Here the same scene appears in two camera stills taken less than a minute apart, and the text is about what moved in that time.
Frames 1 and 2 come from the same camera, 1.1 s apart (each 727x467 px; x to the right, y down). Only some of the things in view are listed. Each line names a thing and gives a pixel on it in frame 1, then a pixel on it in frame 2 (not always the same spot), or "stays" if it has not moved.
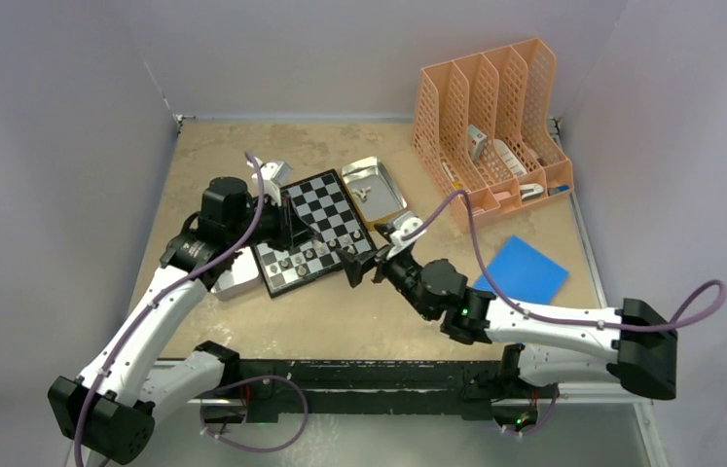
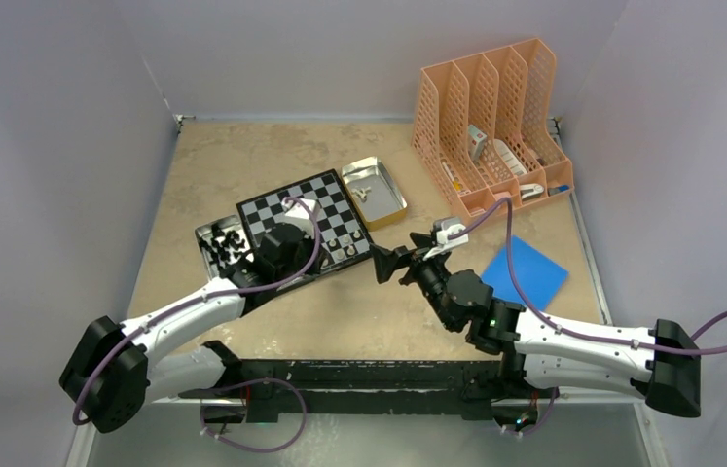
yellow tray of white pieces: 376,195 stays
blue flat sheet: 524,272 stays
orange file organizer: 487,124 stays
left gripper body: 269,228 → 305,256
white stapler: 530,191 stays
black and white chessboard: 325,206 stays
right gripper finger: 385,231 → 422,241
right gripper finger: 356,265 → 387,261
